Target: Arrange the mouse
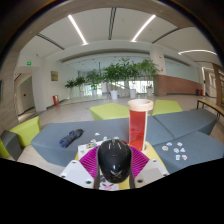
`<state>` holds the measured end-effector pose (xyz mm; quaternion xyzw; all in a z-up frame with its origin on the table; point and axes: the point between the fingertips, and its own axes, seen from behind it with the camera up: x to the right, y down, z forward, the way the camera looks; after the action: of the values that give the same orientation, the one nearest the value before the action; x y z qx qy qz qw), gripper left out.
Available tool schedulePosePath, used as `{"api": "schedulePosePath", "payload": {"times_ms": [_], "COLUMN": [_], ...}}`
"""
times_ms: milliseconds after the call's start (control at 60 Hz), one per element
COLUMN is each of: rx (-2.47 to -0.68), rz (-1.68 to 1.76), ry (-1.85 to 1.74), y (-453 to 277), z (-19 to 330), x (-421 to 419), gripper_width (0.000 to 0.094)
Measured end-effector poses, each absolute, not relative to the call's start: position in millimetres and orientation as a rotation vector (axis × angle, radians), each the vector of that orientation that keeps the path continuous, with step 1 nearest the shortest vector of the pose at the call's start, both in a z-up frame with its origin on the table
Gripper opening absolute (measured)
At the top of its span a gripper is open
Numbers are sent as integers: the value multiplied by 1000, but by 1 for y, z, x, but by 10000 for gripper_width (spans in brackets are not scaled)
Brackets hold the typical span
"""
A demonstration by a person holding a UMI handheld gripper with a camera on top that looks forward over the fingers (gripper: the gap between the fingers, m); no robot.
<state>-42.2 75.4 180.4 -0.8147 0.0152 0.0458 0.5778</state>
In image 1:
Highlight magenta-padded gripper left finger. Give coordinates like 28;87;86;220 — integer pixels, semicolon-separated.
59;145;101;190

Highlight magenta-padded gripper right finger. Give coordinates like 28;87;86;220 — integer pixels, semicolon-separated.
128;145;170;190

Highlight black computer mouse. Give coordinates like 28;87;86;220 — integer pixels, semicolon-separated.
96;138;133;184

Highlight group of loose stickers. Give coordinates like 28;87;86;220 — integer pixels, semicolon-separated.
161;141;189;162
89;132;120;144

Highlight grey upholstered bench seat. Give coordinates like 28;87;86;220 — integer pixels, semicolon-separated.
153;108;218;140
146;130;224;175
30;116;174;168

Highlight lime green upholstered seat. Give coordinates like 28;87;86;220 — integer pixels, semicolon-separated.
0;115;42;159
89;102;132;121
150;99;184;117

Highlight small grey upholstered ottoman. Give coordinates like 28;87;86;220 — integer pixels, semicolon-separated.
0;129;24;162

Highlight red fire extinguisher box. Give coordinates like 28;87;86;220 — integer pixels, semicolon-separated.
52;94;60;107

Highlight wooden bench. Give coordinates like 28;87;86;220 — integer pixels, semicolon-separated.
195;98;224;121

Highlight row of potted green plants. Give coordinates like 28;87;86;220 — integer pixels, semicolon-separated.
64;57;161;101

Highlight linear ceiling lights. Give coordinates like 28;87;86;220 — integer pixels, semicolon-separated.
66;13;218;58

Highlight red translucent rope-capped column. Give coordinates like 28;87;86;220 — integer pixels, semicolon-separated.
127;98;155;153

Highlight brass wall plaque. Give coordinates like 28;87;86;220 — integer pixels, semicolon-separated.
50;70;59;82

